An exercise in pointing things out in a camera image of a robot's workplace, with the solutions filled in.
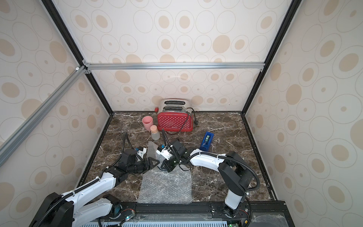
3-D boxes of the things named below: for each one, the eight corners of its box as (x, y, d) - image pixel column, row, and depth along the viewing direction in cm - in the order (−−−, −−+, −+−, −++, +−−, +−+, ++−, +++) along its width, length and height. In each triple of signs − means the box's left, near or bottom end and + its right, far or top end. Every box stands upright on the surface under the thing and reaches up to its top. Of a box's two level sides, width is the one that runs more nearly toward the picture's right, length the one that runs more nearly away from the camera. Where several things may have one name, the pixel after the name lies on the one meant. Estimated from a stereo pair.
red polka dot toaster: (157, 135, 107) (153, 118, 92) (161, 114, 122) (157, 96, 107) (191, 135, 107) (192, 118, 92) (190, 114, 122) (191, 96, 107)
